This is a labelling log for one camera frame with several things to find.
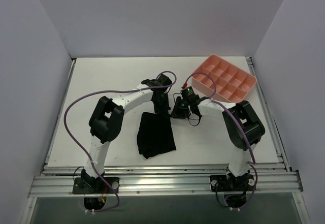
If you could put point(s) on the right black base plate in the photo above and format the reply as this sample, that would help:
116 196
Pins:
225 183

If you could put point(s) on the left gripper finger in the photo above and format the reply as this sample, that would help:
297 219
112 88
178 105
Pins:
158 109
165 109

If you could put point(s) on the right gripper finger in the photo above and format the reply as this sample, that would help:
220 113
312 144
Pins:
177 103
178 114

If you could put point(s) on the pink compartment tray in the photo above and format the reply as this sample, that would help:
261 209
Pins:
222 80

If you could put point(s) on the aluminium mounting rail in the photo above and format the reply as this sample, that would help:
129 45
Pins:
166 181

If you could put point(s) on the black underwear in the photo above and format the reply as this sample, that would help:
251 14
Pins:
155 135

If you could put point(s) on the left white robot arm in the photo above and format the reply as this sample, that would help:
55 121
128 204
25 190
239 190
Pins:
106 122

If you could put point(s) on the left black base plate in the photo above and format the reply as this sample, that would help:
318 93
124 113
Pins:
80 187

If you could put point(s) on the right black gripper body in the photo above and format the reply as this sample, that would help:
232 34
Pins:
180 109

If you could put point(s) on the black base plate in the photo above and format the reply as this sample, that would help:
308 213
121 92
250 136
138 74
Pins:
80 187
225 183

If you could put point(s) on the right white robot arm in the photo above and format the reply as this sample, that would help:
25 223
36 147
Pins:
243 126

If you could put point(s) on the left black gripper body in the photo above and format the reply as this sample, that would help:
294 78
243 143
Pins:
161 106

